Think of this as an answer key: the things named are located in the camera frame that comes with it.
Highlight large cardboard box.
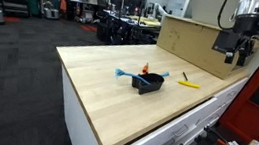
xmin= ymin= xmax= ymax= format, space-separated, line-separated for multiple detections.
xmin=152 ymin=13 xmax=259 ymax=85

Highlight orange handled screwdriver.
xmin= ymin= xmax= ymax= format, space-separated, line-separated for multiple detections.
xmin=141 ymin=61 xmax=151 ymax=75

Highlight black equipment cart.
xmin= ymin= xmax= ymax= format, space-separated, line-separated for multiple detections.
xmin=93 ymin=7 xmax=162 ymax=52

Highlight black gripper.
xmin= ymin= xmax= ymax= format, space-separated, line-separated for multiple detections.
xmin=223 ymin=10 xmax=259 ymax=69

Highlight silver canister vacuum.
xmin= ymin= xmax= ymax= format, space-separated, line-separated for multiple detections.
xmin=41 ymin=0 xmax=62 ymax=21

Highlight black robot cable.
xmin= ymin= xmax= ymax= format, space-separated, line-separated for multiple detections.
xmin=215 ymin=0 xmax=241 ymax=32

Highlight white drawer cabinet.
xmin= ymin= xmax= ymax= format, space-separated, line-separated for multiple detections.
xmin=50 ymin=53 xmax=249 ymax=145

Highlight blue plastic brush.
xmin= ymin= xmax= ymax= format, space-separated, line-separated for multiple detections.
xmin=113 ymin=65 xmax=171 ymax=89

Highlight red metal cabinet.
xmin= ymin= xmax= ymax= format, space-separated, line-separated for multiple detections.
xmin=216 ymin=19 xmax=259 ymax=145

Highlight red floor mat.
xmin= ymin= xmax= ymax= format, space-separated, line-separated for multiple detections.
xmin=3 ymin=15 xmax=22 ymax=25
xmin=80 ymin=24 xmax=99 ymax=34

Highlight black plastic container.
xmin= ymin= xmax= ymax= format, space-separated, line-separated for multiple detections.
xmin=129 ymin=70 xmax=166 ymax=98

